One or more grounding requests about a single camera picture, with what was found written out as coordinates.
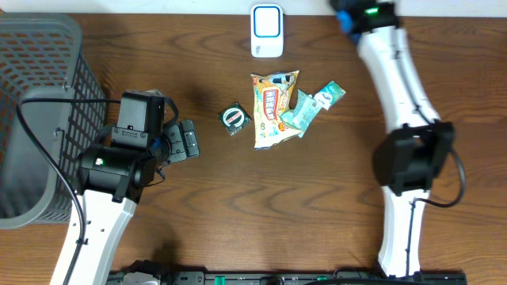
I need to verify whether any large orange white snack bag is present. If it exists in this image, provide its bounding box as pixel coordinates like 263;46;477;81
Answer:
251;70;301;150

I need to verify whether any black plastic mesh basket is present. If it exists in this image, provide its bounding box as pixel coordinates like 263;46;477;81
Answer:
1;13;107;229

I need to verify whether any teal white packet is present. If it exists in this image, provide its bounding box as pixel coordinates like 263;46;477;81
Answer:
313;81;346;110

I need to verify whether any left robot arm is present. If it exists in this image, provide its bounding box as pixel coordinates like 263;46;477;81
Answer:
51;89;200;284

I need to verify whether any white barcode scanner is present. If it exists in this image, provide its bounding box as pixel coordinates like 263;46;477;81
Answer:
250;3;284;58

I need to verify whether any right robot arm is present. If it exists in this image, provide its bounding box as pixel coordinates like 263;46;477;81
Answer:
330;1;455;279

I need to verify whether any green snack packet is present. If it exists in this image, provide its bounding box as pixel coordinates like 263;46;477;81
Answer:
281;89;322;138

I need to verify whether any dark green Zam-Buk box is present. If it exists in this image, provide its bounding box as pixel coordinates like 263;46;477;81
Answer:
218;102;251;136

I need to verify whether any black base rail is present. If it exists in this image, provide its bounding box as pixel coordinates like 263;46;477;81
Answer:
105;260;468;285

